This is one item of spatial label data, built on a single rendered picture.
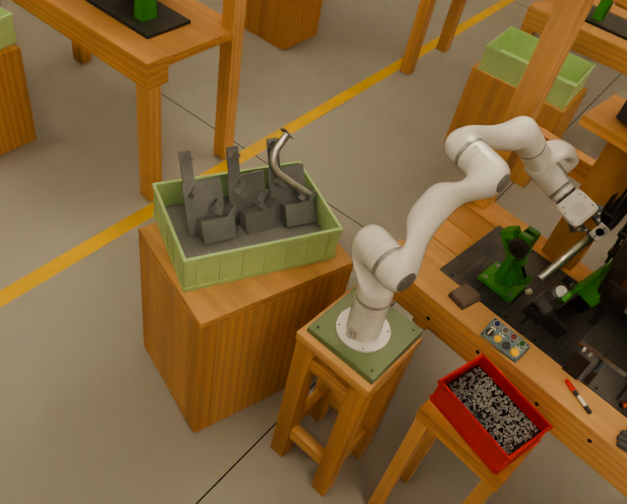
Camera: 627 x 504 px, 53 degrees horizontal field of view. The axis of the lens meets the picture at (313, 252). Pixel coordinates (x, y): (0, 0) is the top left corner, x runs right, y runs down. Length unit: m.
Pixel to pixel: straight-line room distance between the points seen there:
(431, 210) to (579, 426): 0.90
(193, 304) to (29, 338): 1.15
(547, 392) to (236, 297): 1.11
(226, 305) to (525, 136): 1.15
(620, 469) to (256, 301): 1.32
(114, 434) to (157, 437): 0.18
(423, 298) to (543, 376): 0.49
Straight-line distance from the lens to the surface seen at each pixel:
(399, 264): 1.84
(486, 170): 1.82
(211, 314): 2.27
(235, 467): 2.85
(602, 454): 2.33
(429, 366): 3.31
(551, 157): 2.13
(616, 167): 2.49
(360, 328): 2.10
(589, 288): 2.29
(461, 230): 2.69
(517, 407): 2.23
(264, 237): 2.46
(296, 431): 2.68
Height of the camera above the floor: 2.59
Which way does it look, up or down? 45 degrees down
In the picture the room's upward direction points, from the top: 13 degrees clockwise
